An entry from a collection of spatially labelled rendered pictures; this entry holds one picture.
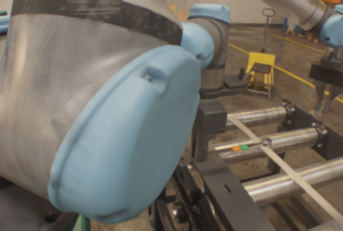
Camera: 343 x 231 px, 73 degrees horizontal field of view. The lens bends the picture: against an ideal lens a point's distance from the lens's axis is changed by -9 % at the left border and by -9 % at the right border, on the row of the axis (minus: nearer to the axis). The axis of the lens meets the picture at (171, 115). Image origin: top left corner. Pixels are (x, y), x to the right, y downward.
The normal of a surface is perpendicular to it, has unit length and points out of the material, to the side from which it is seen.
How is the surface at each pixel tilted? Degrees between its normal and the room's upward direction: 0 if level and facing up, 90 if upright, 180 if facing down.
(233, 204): 0
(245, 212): 0
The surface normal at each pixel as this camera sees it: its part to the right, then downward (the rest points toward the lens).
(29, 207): 0.73, 0.05
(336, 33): -0.14, 0.47
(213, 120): 0.29, 0.46
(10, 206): 0.51, 0.13
